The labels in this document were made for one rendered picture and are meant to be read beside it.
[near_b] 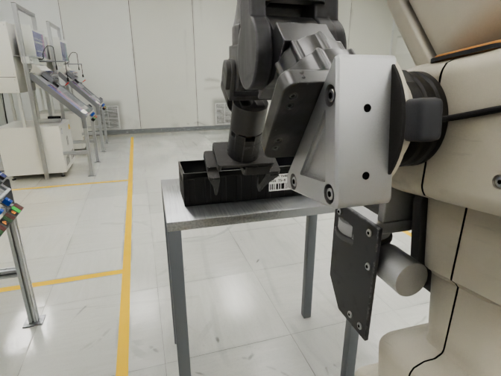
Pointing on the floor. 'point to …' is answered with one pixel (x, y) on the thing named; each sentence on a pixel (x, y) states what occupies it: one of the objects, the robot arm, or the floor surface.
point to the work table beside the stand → (263, 210)
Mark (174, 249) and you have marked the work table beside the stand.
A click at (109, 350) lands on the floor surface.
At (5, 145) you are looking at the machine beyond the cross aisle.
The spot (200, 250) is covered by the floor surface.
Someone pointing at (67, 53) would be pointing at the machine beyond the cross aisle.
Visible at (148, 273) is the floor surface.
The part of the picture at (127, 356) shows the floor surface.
